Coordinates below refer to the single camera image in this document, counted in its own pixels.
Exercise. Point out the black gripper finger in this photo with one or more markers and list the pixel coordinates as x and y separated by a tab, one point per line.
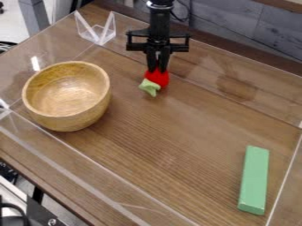
151	59
163	59

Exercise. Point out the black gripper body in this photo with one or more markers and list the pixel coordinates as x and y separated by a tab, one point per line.
176	41

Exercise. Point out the red plush fruit green stem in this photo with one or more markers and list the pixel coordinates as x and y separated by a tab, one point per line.
153	82

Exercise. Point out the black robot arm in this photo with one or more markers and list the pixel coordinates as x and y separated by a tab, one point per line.
159	28

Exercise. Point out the wooden bowl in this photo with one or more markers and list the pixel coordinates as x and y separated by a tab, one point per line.
66	95

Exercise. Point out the green rectangular block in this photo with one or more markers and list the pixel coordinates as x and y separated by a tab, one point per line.
252	192

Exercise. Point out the black device bottom left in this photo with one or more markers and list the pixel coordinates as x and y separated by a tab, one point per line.
32	216

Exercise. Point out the clear acrylic tray enclosure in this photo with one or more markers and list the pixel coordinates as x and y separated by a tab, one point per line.
159	162

